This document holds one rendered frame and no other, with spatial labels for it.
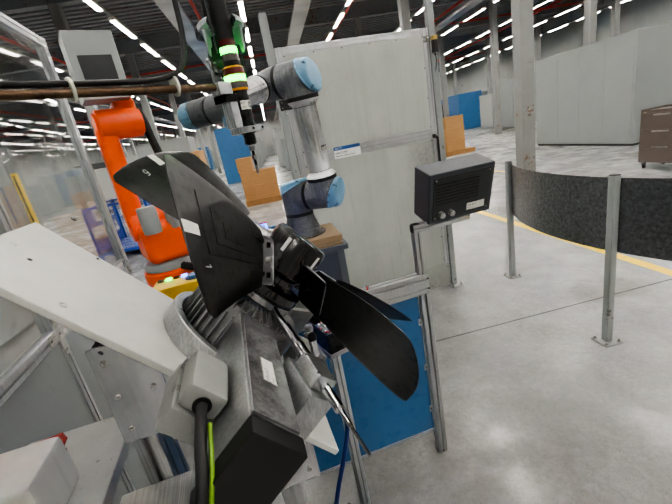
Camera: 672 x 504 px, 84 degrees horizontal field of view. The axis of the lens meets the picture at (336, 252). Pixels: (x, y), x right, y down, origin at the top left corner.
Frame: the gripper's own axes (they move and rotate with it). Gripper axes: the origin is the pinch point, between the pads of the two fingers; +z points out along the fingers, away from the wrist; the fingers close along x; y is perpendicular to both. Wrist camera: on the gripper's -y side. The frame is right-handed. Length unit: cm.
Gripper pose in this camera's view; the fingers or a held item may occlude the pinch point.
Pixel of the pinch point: (219, 17)
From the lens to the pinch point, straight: 84.7
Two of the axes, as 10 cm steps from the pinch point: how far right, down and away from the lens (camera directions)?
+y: 1.8, 9.4, 3.0
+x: -9.4, 2.5, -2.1
